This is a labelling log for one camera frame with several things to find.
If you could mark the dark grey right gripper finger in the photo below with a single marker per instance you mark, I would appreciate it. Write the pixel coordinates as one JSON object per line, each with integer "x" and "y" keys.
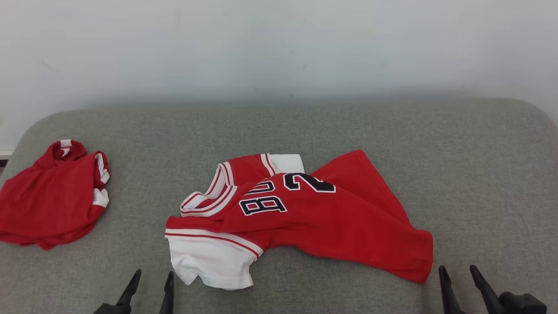
{"x": 486, "y": 292}
{"x": 449, "y": 294}

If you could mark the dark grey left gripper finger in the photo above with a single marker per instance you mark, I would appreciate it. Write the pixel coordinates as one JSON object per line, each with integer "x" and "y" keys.
{"x": 168, "y": 296}
{"x": 130, "y": 290}

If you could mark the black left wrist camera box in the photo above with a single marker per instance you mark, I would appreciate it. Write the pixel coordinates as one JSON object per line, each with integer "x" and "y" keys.
{"x": 111, "y": 309}

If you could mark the white wall baseboard strip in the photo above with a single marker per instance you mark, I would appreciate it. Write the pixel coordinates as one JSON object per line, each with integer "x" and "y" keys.
{"x": 5, "y": 153}

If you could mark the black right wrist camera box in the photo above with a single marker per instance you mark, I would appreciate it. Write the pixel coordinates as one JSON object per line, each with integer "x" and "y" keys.
{"x": 523, "y": 304}

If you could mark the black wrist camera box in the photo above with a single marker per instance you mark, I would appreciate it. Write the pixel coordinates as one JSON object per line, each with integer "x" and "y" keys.
{"x": 111, "y": 309}
{"x": 523, "y": 304}

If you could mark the red garment with white trim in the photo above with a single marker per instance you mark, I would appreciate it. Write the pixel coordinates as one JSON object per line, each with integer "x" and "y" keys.
{"x": 48, "y": 200}

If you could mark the red jersey with number print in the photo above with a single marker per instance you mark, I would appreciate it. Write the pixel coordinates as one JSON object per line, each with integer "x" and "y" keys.
{"x": 340, "y": 218}

